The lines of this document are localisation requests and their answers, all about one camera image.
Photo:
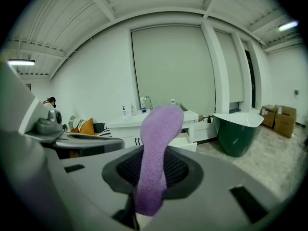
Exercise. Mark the black bottle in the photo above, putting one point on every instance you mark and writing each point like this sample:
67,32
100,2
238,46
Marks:
209,119

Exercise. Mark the wide grey roller blind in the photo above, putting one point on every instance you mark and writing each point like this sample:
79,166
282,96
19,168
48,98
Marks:
173,66

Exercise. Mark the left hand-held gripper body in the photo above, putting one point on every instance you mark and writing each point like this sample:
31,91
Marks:
45,129

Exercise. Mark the dark cushion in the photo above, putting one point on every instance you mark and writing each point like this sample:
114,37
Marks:
99,127

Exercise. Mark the grey fisheye camera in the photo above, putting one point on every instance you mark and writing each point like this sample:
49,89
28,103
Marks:
55,117

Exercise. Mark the narrow grey roller blind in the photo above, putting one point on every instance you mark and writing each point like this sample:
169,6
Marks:
228,66

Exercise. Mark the white spray bottle blue band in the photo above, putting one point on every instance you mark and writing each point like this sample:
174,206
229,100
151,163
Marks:
143,109

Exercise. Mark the dark green bathtub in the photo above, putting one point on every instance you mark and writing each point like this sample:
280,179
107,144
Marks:
235,138

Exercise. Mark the purple cloth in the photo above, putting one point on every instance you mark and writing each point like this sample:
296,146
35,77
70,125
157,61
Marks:
154,153

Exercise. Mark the brown cardboard box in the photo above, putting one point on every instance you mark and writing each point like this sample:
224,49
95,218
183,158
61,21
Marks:
269,117
285,121

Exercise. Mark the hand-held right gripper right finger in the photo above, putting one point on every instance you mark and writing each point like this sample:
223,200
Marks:
211,201

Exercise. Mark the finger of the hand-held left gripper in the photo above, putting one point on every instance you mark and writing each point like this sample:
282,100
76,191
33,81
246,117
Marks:
89,133
101,147

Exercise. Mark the orange cushion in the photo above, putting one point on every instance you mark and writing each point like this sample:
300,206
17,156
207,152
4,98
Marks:
85,127

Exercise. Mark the white low shelf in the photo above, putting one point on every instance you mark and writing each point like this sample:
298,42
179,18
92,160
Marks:
204,131

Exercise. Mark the blue pump lotion bottle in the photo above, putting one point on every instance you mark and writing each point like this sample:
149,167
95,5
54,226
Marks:
124,112

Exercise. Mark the pale green cushion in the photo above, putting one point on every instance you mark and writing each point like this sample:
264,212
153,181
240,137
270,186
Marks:
75,123

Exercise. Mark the black white striped blanket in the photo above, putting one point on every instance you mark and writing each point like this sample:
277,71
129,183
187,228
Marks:
106,132

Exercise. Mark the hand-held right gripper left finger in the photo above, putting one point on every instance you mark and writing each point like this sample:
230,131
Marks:
91,191

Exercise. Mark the white vanity cabinet with sink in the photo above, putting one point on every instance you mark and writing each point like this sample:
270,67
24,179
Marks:
120,126

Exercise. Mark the brown basket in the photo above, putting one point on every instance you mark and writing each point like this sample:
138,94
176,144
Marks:
200,117

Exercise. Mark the ceiling tube light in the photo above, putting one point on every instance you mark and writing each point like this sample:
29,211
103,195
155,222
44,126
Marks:
21,62
288,26

